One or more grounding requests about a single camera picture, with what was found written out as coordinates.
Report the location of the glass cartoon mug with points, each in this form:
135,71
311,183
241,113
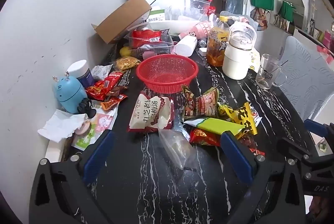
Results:
270,73

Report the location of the grey leaf chair cushion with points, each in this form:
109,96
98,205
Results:
305,78

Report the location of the crumpled white tissue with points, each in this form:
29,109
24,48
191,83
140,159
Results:
62,125

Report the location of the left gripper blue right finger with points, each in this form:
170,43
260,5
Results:
239,156

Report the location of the yellow lemon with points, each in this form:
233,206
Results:
125,51

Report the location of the red plastic basket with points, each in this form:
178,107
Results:
167,73

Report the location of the peanut snack bag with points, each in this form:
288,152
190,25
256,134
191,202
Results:
204,105

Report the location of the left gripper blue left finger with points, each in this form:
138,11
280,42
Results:
95,155

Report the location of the red packets pile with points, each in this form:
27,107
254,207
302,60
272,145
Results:
107,91

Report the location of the white cylinder roll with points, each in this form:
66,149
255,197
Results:
186,46

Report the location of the lime green white pouch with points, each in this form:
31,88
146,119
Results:
214,125

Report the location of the clear plastic zip bag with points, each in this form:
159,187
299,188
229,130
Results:
180,151

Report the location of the pink panda paper cup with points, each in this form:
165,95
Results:
200,30

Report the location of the red bag in tray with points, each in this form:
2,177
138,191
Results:
140,37

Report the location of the white maroon snack bag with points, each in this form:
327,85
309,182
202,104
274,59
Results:
151,114

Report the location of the orange drink bottle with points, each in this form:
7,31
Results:
217,42

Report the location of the cardboard box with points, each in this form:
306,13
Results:
119,22

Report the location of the white cap blue jar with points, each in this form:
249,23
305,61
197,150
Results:
81,71

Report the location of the clear plastic tray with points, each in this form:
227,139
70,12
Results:
164,46

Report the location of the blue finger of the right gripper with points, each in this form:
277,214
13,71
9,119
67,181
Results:
316,128

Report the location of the yellow black snack bag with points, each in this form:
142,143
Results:
246,116

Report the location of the yellow snack clear bag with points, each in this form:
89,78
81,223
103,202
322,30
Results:
126,63

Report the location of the red orange snack packet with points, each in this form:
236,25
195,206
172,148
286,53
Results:
202,137

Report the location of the blue robot figure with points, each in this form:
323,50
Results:
69,92

